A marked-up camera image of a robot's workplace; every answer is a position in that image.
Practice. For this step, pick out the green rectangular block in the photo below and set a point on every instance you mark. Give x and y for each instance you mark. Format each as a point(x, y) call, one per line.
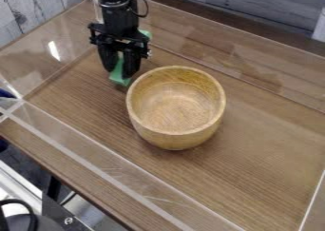
point(115, 75)

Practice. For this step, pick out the brown wooden bowl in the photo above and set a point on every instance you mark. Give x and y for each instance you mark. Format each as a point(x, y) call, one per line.
point(175, 105)

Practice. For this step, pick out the black metal table leg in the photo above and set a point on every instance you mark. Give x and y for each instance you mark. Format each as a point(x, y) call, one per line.
point(53, 188)

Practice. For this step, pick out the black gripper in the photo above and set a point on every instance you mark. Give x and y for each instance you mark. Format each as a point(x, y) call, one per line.
point(116, 34)

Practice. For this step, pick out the blue object at edge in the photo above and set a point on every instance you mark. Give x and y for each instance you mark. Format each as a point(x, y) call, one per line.
point(5, 94)

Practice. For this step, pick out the clear acrylic tray wall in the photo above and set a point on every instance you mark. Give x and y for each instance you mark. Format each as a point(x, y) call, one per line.
point(254, 178)

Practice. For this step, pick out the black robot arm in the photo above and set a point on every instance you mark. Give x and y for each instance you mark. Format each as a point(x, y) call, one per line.
point(121, 43)

